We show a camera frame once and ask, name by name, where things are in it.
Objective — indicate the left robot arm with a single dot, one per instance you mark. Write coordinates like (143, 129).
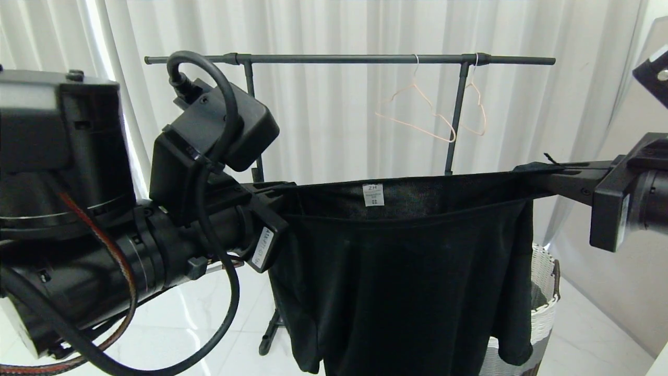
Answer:
(62, 146)

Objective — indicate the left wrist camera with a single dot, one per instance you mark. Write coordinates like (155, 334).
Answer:
(245, 125)

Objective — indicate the black shorts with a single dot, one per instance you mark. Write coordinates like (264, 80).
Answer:
(407, 287)

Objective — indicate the black clothes rack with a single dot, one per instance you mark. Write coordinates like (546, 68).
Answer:
(339, 59)

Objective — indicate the white curtain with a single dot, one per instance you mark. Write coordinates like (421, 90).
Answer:
(339, 130)

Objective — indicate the pink clothes hanger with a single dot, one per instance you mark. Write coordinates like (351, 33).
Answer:
(484, 117)
(412, 127)

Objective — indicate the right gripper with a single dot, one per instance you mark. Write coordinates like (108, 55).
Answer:
(605, 209)

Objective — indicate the white laundry basket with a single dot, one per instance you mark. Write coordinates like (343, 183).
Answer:
(545, 313)

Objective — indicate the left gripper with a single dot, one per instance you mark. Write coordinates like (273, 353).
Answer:
(104, 261)

